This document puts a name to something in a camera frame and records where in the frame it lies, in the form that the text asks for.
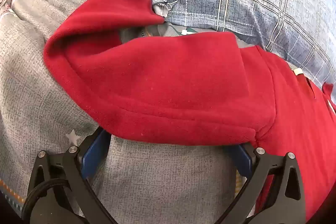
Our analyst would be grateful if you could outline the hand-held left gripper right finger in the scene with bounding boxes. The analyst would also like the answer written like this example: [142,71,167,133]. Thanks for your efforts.
[218,144,307,224]

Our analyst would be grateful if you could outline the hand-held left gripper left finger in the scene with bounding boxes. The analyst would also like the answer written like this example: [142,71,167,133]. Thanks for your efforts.
[22,127,112,224]

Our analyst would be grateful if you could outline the red hoodie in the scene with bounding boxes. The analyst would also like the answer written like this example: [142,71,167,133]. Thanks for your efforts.
[43,0,336,224]

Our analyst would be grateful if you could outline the grey star-print bedsheet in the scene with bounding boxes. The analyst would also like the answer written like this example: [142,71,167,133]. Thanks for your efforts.
[0,0,263,224]

